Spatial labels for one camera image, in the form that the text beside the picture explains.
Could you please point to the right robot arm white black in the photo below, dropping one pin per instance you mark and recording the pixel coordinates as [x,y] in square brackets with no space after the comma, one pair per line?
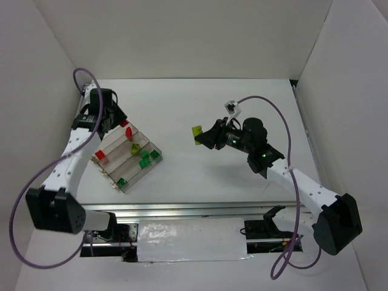
[338,220]

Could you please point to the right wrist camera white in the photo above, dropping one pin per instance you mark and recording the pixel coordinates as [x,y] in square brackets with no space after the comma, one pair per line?
[233,110]

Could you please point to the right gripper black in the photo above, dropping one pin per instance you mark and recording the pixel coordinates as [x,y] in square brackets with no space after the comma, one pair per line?
[217,135]

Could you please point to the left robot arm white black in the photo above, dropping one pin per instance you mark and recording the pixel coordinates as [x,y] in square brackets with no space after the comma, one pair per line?
[53,206]

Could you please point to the lime yellow long lego brick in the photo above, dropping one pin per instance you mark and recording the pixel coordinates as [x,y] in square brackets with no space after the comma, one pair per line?
[197,130]

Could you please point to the green curved lego brick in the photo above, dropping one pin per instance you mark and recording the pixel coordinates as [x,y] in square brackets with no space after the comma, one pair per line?
[154,154]

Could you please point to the green lego brick with print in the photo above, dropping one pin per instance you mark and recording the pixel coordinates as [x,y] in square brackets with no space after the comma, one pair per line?
[144,155]

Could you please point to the green hollow lego brick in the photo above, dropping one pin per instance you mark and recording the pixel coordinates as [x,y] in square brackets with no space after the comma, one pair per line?
[121,182]

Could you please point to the red lego plate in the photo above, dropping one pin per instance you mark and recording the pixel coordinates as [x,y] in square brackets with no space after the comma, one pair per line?
[128,132]

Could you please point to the red curved lego brick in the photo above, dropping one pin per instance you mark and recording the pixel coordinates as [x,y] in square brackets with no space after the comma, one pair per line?
[124,123]

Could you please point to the clear bin near compartment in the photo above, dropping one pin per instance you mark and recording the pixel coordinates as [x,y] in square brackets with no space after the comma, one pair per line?
[130,169]

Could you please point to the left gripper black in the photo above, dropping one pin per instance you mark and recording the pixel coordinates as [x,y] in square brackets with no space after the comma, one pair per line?
[118,113]

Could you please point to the aluminium rail frame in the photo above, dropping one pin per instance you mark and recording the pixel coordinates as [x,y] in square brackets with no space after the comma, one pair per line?
[192,180]

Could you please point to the lime small lego brick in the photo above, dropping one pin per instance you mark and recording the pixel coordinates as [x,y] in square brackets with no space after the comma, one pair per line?
[135,148]

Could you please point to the green square lego brick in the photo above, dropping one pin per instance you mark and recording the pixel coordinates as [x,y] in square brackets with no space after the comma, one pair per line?
[144,163]

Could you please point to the white tape cover panel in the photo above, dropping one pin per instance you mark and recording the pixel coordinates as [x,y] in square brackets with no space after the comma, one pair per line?
[182,240]

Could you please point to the red square lego brick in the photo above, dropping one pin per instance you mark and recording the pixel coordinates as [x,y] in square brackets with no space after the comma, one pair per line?
[99,155]

